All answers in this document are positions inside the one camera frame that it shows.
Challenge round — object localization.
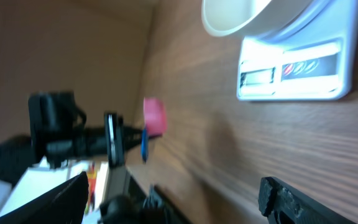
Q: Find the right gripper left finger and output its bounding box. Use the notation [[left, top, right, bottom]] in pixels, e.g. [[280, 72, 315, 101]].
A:
[[0, 172, 88, 224]]

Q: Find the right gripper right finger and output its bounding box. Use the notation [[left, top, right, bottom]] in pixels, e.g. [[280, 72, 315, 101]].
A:
[[258, 177, 356, 224]]

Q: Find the pink scoop blue handle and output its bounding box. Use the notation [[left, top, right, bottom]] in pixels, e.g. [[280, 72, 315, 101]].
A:
[[141, 98, 167, 162]]

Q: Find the white bowl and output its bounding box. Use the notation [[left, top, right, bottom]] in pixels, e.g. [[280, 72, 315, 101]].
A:
[[201, 0, 312, 37]]

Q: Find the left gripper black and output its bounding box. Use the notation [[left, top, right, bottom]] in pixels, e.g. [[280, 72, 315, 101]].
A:
[[28, 91, 145, 168]]

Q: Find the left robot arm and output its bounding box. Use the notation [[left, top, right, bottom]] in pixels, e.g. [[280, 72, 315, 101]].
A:
[[0, 91, 148, 185]]

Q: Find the white digital kitchen scale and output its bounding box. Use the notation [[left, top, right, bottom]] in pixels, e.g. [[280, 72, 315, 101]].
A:
[[236, 0, 358, 101]]

